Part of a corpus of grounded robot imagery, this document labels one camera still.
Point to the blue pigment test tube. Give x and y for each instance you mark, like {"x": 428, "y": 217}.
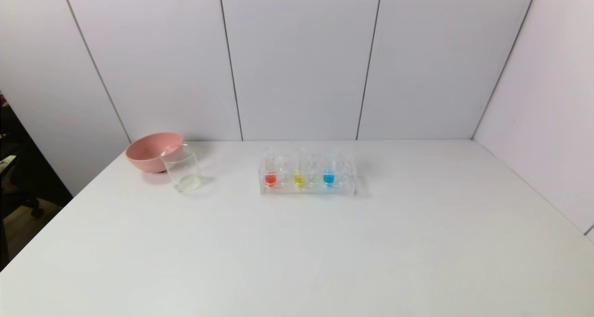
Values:
{"x": 328, "y": 178}

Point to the red pigment test tube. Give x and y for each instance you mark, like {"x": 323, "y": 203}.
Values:
{"x": 270, "y": 178}

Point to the clear acrylic test tube rack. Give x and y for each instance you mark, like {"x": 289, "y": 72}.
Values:
{"x": 311, "y": 187}

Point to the clear glass beaker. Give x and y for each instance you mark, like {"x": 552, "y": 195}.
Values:
{"x": 185, "y": 173}

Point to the pink bowl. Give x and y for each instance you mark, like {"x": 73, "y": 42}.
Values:
{"x": 148, "y": 154}

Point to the dark office chair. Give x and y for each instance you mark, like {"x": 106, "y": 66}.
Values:
{"x": 23, "y": 177}

